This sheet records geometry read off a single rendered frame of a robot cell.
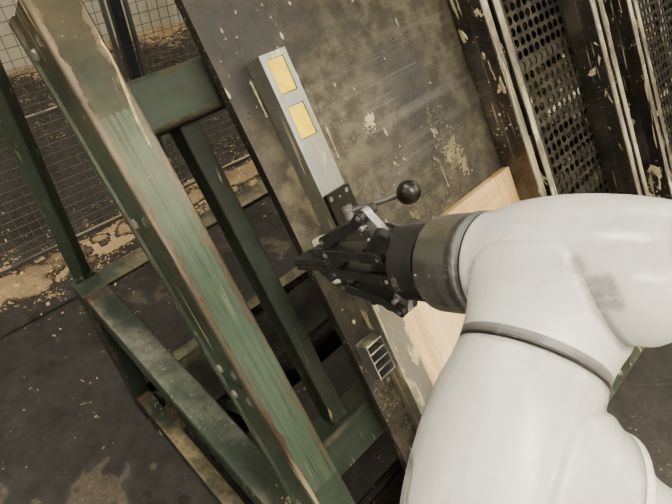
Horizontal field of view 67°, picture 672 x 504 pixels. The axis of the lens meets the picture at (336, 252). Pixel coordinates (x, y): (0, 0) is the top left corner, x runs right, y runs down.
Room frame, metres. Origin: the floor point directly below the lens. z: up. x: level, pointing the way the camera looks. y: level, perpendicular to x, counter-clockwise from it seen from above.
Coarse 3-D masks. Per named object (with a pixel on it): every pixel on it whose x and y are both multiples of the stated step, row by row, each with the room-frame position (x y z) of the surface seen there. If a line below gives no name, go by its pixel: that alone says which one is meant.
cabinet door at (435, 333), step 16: (496, 176) 0.87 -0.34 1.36; (480, 192) 0.82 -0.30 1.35; (496, 192) 0.85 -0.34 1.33; (512, 192) 0.88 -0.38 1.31; (464, 208) 0.78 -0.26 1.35; (480, 208) 0.80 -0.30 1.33; (496, 208) 0.83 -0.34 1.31; (416, 320) 0.57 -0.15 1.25; (432, 320) 0.59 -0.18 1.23; (448, 320) 0.61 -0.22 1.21; (416, 336) 0.55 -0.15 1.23; (432, 336) 0.57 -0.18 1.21; (448, 336) 0.59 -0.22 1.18; (432, 352) 0.55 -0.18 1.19; (448, 352) 0.56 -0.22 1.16; (432, 368) 0.53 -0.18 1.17
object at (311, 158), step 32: (256, 64) 0.70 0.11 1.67; (288, 64) 0.72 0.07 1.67; (288, 96) 0.69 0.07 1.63; (288, 128) 0.66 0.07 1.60; (320, 160) 0.65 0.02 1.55; (320, 192) 0.62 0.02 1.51; (320, 224) 0.62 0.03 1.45; (384, 320) 0.53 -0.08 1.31; (416, 352) 0.52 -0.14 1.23; (416, 384) 0.48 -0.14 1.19; (416, 416) 0.45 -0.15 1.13
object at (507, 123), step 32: (448, 0) 1.06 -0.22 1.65; (480, 0) 1.01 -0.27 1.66; (480, 32) 1.00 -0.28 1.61; (480, 64) 0.99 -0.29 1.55; (512, 64) 0.98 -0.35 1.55; (480, 96) 0.98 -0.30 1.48; (512, 96) 0.94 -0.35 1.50; (512, 128) 0.92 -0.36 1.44; (512, 160) 0.91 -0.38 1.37; (544, 160) 0.91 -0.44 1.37; (544, 192) 0.86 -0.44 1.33
